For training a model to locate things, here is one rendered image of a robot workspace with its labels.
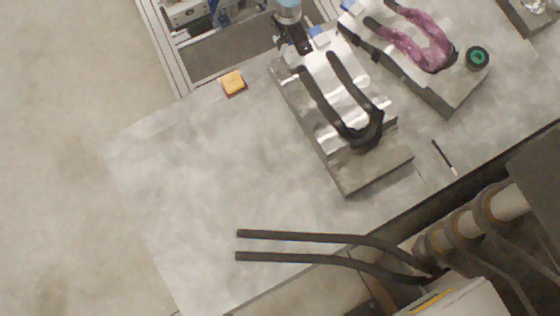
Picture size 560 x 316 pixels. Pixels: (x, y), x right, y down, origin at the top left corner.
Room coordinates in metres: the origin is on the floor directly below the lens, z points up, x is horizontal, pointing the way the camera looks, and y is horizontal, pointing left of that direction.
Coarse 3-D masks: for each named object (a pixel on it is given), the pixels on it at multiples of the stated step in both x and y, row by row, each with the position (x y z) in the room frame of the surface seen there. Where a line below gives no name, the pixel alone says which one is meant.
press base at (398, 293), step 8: (384, 256) 0.18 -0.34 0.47; (392, 256) 0.16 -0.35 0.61; (376, 264) 0.17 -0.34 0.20; (384, 264) 0.16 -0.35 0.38; (392, 264) 0.14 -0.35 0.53; (400, 264) 0.13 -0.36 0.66; (400, 272) 0.11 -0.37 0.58; (408, 272) 0.10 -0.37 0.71; (384, 280) 0.10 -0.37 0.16; (392, 288) 0.06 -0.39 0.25; (400, 288) 0.06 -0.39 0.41; (408, 288) 0.05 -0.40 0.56; (416, 288) 0.04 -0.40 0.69; (392, 296) 0.03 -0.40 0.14; (400, 296) 0.03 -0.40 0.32; (408, 296) 0.02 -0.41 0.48; (416, 296) 0.02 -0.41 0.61; (400, 304) -0.01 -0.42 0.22; (408, 304) -0.01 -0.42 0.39
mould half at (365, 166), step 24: (336, 48) 0.83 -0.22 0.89; (288, 72) 0.76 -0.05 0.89; (312, 72) 0.75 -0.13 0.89; (360, 72) 0.74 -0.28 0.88; (288, 96) 0.68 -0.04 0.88; (336, 96) 0.66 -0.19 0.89; (384, 96) 0.63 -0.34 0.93; (312, 120) 0.59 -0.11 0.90; (360, 120) 0.56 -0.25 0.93; (384, 120) 0.55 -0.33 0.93; (312, 144) 0.53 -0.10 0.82; (336, 144) 0.49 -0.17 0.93; (384, 144) 0.50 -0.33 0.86; (408, 144) 0.49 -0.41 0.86; (336, 168) 0.44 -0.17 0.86; (360, 168) 0.43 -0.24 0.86; (384, 168) 0.42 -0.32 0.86
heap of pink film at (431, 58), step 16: (416, 16) 0.91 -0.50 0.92; (384, 32) 0.87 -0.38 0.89; (400, 32) 0.86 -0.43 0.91; (432, 32) 0.85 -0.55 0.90; (400, 48) 0.80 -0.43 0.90; (416, 48) 0.80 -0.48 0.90; (432, 48) 0.80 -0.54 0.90; (448, 48) 0.80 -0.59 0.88; (416, 64) 0.75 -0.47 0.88; (432, 64) 0.74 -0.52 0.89
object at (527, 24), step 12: (504, 0) 0.98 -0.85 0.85; (516, 0) 0.97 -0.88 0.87; (528, 0) 0.98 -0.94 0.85; (540, 0) 0.96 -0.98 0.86; (552, 0) 0.96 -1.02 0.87; (504, 12) 0.96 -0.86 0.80; (516, 12) 0.92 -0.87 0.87; (528, 12) 0.92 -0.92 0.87; (540, 12) 0.92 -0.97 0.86; (552, 12) 0.91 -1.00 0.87; (516, 24) 0.90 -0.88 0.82; (528, 24) 0.87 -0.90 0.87; (540, 24) 0.87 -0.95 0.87; (528, 36) 0.85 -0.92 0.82
